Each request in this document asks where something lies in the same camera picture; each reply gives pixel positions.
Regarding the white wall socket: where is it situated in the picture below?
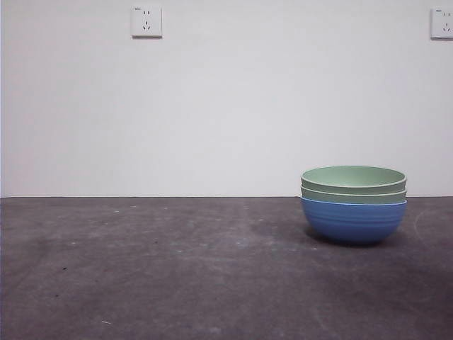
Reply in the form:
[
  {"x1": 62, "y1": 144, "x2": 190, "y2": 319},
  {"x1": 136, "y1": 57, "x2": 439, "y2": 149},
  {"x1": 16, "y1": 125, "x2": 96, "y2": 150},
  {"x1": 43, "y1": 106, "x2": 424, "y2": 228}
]
[
  {"x1": 131, "y1": 6, "x2": 164, "y2": 39},
  {"x1": 430, "y1": 7, "x2": 453, "y2": 40}
]

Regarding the blue ribbed bowl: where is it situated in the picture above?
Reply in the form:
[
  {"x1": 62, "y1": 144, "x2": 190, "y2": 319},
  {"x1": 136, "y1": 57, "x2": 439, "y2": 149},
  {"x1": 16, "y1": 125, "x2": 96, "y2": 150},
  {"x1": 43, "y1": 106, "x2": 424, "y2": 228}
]
[{"x1": 300, "y1": 196, "x2": 408, "y2": 246}]

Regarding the green ribbed bowl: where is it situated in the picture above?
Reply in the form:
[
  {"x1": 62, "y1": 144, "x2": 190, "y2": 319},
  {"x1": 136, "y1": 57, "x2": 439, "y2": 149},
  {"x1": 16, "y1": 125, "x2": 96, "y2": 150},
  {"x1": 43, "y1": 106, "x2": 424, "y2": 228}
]
[
  {"x1": 300, "y1": 165, "x2": 408, "y2": 194},
  {"x1": 300, "y1": 184, "x2": 408, "y2": 205}
]

